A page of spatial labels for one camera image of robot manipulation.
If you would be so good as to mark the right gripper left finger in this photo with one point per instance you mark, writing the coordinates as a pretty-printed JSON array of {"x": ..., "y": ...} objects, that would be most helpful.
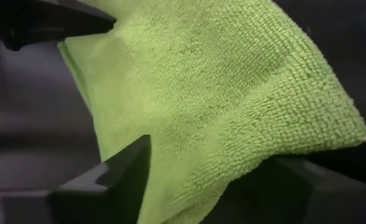
[{"x": 108, "y": 186}]

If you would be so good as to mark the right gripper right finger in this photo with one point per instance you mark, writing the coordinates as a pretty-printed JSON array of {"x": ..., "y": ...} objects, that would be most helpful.
[{"x": 279, "y": 193}]

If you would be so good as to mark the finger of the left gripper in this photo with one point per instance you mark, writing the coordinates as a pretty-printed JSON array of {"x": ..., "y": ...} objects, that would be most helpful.
[{"x": 61, "y": 21}]

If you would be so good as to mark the green microfiber towel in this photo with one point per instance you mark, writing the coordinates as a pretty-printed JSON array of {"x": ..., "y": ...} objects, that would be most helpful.
[{"x": 217, "y": 77}]

